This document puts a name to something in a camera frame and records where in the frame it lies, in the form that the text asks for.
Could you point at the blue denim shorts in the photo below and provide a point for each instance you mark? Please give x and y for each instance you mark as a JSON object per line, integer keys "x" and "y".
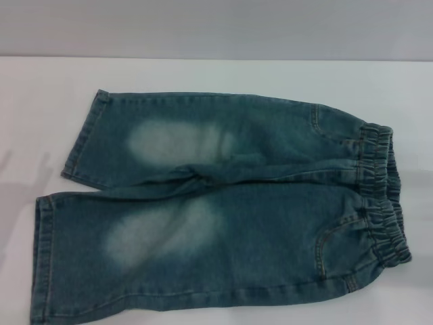
{"x": 236, "y": 237}

